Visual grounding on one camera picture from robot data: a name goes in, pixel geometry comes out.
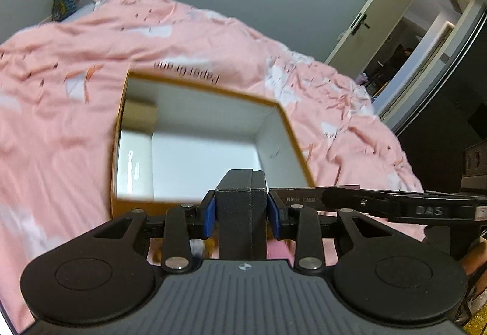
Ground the pink cloud print blanket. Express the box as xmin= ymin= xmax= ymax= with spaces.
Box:
xmin=0 ymin=0 xmax=427 ymax=333

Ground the black printed card case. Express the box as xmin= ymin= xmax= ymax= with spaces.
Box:
xmin=269 ymin=187 xmax=331 ymax=213

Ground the white door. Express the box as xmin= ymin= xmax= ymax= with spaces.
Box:
xmin=323 ymin=0 xmax=425 ymax=70

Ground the dark cabinet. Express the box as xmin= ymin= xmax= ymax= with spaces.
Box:
xmin=396 ymin=89 xmax=487 ymax=192

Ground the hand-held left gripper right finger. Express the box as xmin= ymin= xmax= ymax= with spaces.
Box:
xmin=266 ymin=192 xmax=386 ymax=273

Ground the person's right hand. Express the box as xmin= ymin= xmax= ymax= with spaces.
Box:
xmin=458 ymin=237 xmax=487 ymax=277

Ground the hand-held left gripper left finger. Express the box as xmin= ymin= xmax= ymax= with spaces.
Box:
xmin=90 ymin=190 xmax=217 ymax=273

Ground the brown cardboard box white inside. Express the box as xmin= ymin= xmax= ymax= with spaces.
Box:
xmin=110 ymin=69 xmax=317 ymax=222

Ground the grey door frame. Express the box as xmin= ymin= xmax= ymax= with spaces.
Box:
xmin=375 ymin=0 xmax=487 ymax=136

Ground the black door handle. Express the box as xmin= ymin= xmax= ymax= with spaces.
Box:
xmin=347 ymin=13 xmax=370 ymax=36

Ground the black rectangular case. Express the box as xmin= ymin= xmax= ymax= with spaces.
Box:
xmin=214 ymin=169 xmax=268 ymax=262

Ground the grey appliance box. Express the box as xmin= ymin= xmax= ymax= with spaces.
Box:
xmin=460 ymin=140 xmax=487 ymax=192

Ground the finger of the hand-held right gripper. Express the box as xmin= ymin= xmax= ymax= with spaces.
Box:
xmin=323 ymin=186 xmax=401 ymax=221

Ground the small brown carton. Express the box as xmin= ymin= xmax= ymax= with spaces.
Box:
xmin=122 ymin=99 xmax=159 ymax=138

